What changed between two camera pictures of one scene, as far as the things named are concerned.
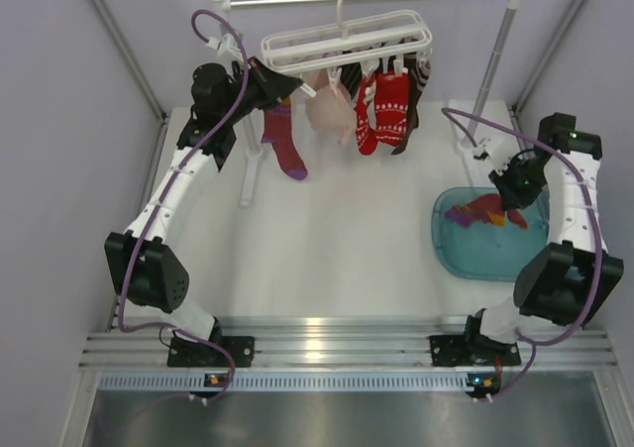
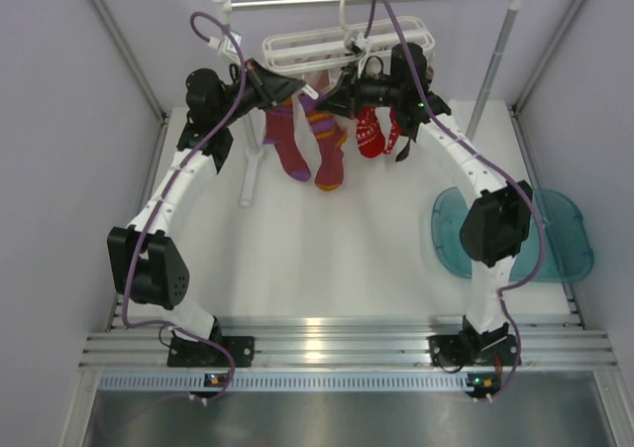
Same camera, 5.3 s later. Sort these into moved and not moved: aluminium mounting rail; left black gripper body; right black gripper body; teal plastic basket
Moved: right black gripper body
Not moved: teal plastic basket; left black gripper body; aluminium mounting rail
